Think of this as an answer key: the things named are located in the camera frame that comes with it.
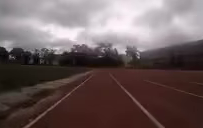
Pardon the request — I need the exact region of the row of trees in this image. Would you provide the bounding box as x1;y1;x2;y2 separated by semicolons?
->
0;42;142;68

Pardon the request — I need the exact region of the grandstand building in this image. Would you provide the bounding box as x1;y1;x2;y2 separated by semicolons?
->
138;37;203;71

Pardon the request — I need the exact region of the grey concrete kerb strip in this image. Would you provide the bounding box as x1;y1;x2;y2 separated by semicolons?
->
0;70;94;128

